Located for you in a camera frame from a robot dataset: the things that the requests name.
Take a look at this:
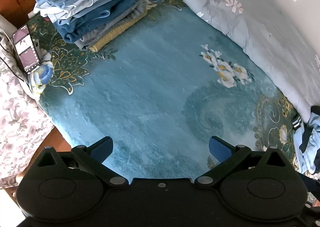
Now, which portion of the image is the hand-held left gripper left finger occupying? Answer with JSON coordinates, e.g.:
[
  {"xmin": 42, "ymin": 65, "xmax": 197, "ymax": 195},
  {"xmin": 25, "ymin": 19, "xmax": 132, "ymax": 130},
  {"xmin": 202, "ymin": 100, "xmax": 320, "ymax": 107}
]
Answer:
[{"xmin": 36, "ymin": 136, "xmax": 129, "ymax": 187}]

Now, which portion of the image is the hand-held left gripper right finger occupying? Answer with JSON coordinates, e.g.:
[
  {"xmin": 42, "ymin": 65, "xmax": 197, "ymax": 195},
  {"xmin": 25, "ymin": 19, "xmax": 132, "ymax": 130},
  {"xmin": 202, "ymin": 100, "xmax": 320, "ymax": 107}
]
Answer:
[{"xmin": 194, "ymin": 136, "xmax": 285, "ymax": 189}]

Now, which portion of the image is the light blue and navy jacket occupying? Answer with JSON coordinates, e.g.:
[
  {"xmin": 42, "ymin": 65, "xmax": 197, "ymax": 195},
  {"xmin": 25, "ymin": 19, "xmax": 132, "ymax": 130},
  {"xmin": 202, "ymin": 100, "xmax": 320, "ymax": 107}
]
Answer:
[{"xmin": 291, "ymin": 105, "xmax": 320, "ymax": 180}]

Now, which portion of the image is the stack of folded clothes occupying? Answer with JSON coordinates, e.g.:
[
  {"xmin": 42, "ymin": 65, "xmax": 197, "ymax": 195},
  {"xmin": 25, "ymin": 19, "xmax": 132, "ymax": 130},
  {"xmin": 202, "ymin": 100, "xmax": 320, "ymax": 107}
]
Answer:
[{"xmin": 33, "ymin": 0, "xmax": 148, "ymax": 53}]

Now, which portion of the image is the teal floral blanket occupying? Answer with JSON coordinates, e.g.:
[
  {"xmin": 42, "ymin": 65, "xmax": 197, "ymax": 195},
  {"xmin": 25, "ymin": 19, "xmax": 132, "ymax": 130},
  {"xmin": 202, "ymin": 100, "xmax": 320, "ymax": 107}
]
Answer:
[{"xmin": 26, "ymin": 0, "xmax": 310, "ymax": 180}]

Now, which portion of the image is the grey floral cloth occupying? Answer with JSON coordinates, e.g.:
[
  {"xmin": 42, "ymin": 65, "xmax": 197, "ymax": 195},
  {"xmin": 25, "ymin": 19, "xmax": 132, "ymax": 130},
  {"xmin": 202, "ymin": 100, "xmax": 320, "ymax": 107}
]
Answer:
[{"xmin": 0, "ymin": 29, "xmax": 54, "ymax": 187}]

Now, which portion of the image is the pale blue flowered quilt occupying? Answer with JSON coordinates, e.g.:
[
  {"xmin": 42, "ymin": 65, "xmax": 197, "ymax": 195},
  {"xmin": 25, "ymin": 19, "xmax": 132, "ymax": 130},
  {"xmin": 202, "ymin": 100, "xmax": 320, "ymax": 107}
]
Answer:
[{"xmin": 182, "ymin": 0, "xmax": 320, "ymax": 124}]

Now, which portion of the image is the black smartphone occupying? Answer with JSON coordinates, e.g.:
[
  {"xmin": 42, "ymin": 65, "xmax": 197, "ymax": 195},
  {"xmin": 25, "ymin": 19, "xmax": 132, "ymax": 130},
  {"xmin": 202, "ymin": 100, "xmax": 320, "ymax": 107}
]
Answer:
[{"xmin": 12, "ymin": 24, "xmax": 42, "ymax": 74}]

